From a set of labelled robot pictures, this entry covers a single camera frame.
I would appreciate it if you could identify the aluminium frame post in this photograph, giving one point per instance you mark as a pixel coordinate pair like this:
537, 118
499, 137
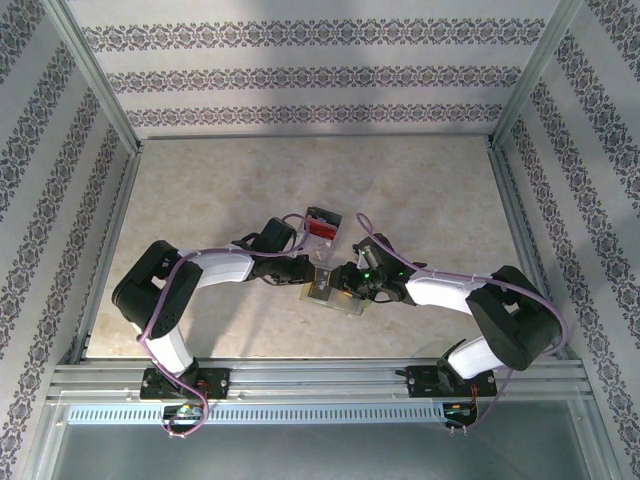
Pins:
100, 85
536, 75

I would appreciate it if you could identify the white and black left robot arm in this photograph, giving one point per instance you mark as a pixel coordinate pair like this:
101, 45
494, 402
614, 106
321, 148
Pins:
220, 272

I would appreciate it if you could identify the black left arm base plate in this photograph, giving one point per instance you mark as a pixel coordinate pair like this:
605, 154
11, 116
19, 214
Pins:
220, 382

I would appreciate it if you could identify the olive green card holder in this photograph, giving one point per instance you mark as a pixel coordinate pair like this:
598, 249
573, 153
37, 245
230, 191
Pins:
350, 305

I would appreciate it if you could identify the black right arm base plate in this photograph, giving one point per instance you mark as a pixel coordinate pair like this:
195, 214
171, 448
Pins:
420, 382

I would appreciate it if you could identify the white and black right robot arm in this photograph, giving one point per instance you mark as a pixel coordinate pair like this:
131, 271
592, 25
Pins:
440, 292

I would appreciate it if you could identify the dark card with white print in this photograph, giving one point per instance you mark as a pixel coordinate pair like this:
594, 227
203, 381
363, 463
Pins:
321, 284

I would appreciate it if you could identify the long aluminium mounting rail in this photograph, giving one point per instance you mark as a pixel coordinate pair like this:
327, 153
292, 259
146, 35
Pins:
320, 380

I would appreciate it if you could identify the aluminium table side rail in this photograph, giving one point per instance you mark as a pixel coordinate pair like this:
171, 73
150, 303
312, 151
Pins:
107, 250
532, 250

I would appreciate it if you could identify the grey metal panel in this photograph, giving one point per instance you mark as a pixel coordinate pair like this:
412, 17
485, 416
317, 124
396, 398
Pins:
320, 455

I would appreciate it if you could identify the clear acrylic card box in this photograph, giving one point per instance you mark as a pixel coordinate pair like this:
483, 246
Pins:
322, 250

